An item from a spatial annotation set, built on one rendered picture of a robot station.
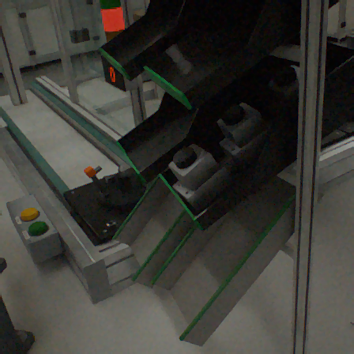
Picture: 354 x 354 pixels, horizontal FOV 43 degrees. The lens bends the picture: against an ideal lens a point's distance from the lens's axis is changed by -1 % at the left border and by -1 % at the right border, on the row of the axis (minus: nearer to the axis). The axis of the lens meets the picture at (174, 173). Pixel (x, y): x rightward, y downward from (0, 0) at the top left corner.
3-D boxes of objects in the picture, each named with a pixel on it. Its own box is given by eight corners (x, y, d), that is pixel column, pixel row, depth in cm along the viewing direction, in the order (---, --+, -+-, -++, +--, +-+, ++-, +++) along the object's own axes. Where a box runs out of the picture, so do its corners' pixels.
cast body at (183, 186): (197, 213, 59) (171, 177, 55) (182, 200, 62) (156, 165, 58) (245, 171, 60) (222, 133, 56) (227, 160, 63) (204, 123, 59)
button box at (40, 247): (34, 265, 99) (27, 242, 96) (12, 221, 115) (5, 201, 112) (64, 252, 102) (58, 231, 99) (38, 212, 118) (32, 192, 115)
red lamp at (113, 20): (109, 32, 107) (106, 11, 105) (101, 29, 111) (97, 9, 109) (128, 28, 109) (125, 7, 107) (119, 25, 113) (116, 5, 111)
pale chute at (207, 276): (201, 348, 65) (179, 340, 63) (170, 290, 76) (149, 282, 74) (325, 194, 61) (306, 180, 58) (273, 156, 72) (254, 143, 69)
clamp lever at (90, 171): (103, 196, 103) (85, 173, 98) (99, 193, 105) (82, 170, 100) (114, 186, 104) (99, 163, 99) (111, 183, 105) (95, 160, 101)
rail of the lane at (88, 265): (92, 305, 93) (81, 264, 87) (-1, 156, 161) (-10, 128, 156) (117, 293, 95) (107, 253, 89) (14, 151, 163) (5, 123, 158)
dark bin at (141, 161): (146, 185, 68) (118, 150, 64) (122, 151, 79) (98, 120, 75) (293, 73, 69) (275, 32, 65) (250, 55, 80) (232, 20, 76)
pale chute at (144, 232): (152, 288, 77) (132, 280, 74) (130, 246, 88) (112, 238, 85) (253, 156, 72) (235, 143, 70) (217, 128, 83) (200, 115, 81)
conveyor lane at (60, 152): (110, 279, 99) (102, 242, 94) (16, 150, 164) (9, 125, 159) (216, 229, 110) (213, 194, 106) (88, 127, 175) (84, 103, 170)
